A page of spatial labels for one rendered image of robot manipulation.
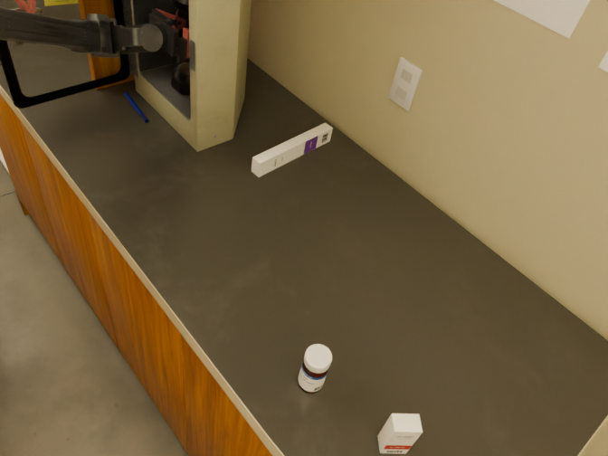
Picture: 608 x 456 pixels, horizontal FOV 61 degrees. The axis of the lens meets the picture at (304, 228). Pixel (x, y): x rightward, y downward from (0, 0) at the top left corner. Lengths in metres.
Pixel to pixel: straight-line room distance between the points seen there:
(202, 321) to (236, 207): 0.32
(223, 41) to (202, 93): 0.13
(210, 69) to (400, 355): 0.75
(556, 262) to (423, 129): 0.44
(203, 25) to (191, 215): 0.41
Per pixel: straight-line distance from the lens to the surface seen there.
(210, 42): 1.21
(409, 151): 1.39
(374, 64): 1.39
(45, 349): 2.15
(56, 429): 2.00
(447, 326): 1.11
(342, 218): 1.23
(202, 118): 1.30
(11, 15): 1.02
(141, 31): 1.20
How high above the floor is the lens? 1.79
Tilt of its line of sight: 46 degrees down
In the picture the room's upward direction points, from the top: 12 degrees clockwise
